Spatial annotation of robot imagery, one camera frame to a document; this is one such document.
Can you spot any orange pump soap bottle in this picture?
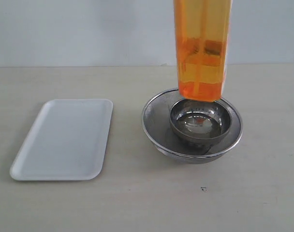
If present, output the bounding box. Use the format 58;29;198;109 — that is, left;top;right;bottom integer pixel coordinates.
174;0;233;102

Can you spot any white rectangular plastic tray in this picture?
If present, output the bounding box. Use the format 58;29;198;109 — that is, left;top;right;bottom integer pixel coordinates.
10;99;113;181

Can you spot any small stainless steel bowl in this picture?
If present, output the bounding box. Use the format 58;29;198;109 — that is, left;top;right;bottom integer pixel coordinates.
169;99;233;145

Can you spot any large steel mesh colander bowl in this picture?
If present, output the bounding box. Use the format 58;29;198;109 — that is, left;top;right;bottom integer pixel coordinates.
141;88;243;164

